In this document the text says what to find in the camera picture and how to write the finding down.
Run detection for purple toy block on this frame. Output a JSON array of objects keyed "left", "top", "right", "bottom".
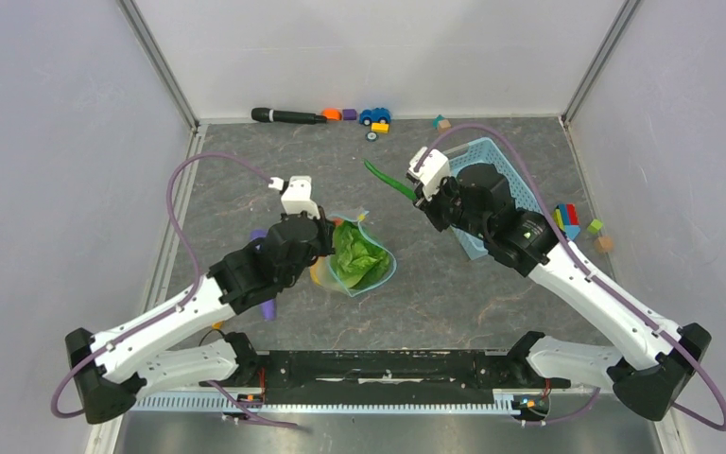
[{"left": 341, "top": 109, "right": 358, "bottom": 121}]

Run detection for purple toy cylinder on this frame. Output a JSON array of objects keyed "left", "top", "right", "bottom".
[{"left": 250, "top": 229, "right": 277, "bottom": 322}]

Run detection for thin green toy pepper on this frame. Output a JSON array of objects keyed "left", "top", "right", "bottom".
[{"left": 363, "top": 160, "right": 417, "bottom": 202}]

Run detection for multicolour block stack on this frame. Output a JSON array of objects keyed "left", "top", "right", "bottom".
[{"left": 553, "top": 203, "right": 581, "bottom": 241}]

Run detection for wooden small cube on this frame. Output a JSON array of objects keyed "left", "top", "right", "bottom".
[{"left": 594, "top": 236, "right": 614, "bottom": 253}]

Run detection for yellow toy block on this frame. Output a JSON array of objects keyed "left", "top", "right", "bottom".
[{"left": 371, "top": 123, "right": 389, "bottom": 134}]

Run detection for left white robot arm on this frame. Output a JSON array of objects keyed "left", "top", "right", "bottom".
[{"left": 64, "top": 213, "right": 336, "bottom": 425}]

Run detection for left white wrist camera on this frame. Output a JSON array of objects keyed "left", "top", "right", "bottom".
[{"left": 268, "top": 176, "right": 320, "bottom": 219}]

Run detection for teal and wood cubes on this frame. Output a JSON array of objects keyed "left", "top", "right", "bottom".
[{"left": 433, "top": 114, "right": 452, "bottom": 133}]

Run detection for orange toy block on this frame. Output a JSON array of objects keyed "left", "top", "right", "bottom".
[{"left": 320, "top": 108, "right": 343, "bottom": 121}]

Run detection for blue toy car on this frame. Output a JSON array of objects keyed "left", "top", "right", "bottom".
[{"left": 358, "top": 108, "right": 391, "bottom": 126}]

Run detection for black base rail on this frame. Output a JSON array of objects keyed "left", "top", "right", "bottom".
[{"left": 220, "top": 350, "right": 571, "bottom": 405}]

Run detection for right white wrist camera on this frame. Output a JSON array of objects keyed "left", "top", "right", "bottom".
[{"left": 406, "top": 147, "right": 451, "bottom": 201}]

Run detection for light blue plastic basket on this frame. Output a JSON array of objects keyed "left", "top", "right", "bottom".
[{"left": 446, "top": 137, "right": 542, "bottom": 260}]

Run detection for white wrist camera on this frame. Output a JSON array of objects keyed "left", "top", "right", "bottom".
[
  {"left": 268, "top": 176, "right": 320, "bottom": 219},
  {"left": 406, "top": 147, "right": 451, "bottom": 201}
]

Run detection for black microphone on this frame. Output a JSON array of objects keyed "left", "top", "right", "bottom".
[{"left": 251, "top": 107, "right": 328, "bottom": 125}]

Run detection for green toy cabbage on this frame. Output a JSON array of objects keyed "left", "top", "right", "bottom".
[{"left": 330, "top": 220, "right": 393, "bottom": 291}]

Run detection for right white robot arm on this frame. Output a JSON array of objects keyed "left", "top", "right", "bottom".
[{"left": 407, "top": 164, "right": 712, "bottom": 421}]

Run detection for clear zip top bag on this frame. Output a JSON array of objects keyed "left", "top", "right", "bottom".
[{"left": 309, "top": 209, "right": 397, "bottom": 297}]

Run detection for white cable duct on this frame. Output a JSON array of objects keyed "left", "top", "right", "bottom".
[{"left": 131, "top": 391, "right": 520, "bottom": 416}]

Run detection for green small cube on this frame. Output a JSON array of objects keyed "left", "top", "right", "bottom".
[{"left": 587, "top": 218, "right": 603, "bottom": 235}]

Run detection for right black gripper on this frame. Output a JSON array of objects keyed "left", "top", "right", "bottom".
[{"left": 415, "top": 172, "right": 491, "bottom": 241}]

